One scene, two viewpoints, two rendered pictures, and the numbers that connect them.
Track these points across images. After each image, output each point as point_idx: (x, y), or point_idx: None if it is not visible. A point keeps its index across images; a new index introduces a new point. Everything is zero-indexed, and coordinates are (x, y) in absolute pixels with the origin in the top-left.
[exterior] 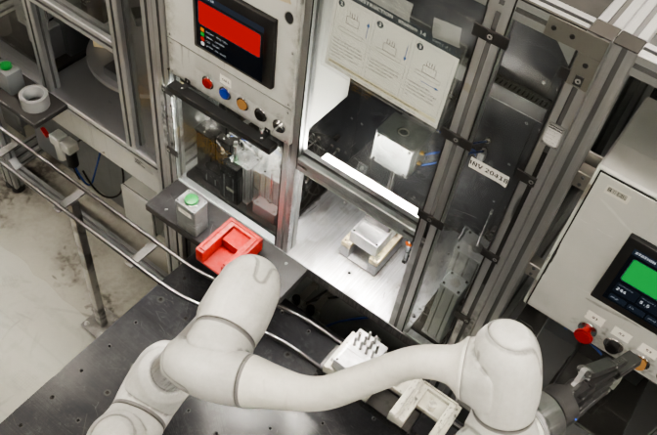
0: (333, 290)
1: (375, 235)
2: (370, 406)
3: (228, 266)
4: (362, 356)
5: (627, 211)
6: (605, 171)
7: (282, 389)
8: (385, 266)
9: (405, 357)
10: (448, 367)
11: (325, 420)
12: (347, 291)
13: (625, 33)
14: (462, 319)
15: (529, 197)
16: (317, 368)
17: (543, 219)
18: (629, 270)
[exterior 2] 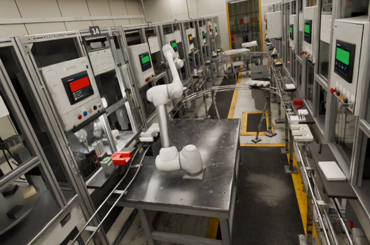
0: (128, 143)
1: (113, 131)
2: (157, 135)
3: (152, 91)
4: (148, 131)
5: (136, 52)
6: (131, 47)
7: (177, 77)
8: None
9: (170, 58)
10: (170, 53)
11: None
12: (129, 140)
13: None
14: (140, 107)
15: (129, 65)
16: (151, 145)
17: (132, 67)
18: (142, 60)
